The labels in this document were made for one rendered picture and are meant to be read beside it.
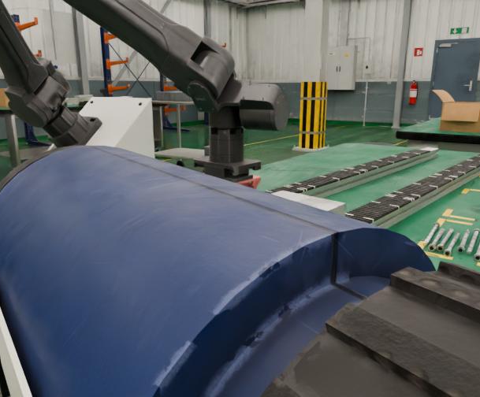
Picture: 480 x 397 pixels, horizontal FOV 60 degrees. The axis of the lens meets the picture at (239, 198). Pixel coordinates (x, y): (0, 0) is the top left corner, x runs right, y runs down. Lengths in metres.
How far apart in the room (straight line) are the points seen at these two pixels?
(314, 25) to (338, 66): 5.14
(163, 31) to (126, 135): 0.36
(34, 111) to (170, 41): 0.39
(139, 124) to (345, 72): 11.13
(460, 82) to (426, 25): 1.61
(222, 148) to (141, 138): 0.33
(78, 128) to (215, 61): 0.45
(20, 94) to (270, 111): 0.49
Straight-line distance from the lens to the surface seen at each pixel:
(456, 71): 11.48
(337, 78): 12.04
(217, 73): 0.62
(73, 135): 0.99
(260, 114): 0.63
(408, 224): 0.79
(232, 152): 0.67
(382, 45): 11.97
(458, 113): 2.55
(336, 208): 0.52
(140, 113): 0.96
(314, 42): 6.97
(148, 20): 0.62
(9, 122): 5.45
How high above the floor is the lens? 1.01
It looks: 15 degrees down
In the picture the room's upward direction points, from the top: straight up
